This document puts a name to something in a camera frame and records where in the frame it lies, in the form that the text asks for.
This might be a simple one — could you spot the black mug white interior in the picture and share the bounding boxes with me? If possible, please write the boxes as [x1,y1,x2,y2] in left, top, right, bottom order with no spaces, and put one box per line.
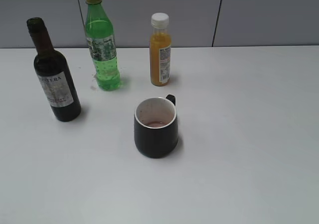
[134,94,179,158]

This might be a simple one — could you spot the green plastic soda bottle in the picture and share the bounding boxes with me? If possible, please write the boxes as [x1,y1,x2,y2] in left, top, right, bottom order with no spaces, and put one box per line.
[85,0,121,91]

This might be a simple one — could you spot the dark red wine bottle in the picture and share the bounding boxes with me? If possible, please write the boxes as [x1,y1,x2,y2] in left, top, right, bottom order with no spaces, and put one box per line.
[26,17,81,122]

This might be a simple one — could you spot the orange juice bottle white cap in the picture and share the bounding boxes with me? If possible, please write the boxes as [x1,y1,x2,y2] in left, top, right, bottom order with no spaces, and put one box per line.
[150,12,171,87]

